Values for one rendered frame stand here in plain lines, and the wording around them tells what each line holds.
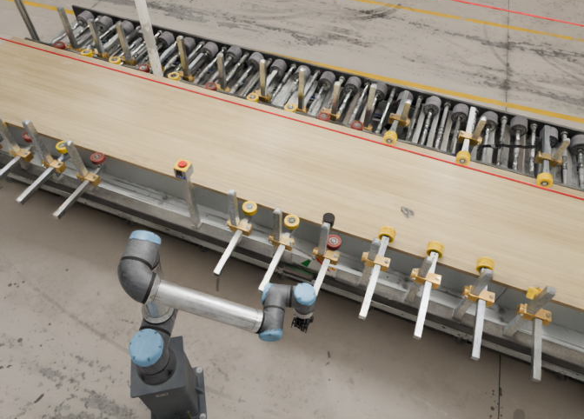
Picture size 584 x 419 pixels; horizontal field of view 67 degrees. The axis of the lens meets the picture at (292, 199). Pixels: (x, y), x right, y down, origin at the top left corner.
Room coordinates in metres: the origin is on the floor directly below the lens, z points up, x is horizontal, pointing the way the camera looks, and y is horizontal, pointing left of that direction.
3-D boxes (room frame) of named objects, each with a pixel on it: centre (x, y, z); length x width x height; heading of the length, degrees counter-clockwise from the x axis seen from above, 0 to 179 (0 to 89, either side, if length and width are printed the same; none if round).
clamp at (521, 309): (0.90, -1.13, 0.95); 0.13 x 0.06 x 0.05; 71
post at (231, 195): (1.39, 0.30, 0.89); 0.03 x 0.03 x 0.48; 71
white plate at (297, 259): (1.22, -0.13, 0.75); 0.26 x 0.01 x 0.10; 71
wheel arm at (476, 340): (0.91, -0.89, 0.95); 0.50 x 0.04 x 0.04; 161
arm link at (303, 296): (0.83, -0.07, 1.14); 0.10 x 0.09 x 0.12; 86
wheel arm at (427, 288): (1.00, -0.66, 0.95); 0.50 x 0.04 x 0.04; 161
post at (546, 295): (0.90, -1.11, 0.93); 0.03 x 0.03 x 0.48; 71
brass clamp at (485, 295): (0.98, -0.90, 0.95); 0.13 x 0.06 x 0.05; 71
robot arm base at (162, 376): (0.70, 0.63, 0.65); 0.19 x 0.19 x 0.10
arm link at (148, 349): (0.71, 0.63, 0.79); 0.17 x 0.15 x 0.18; 176
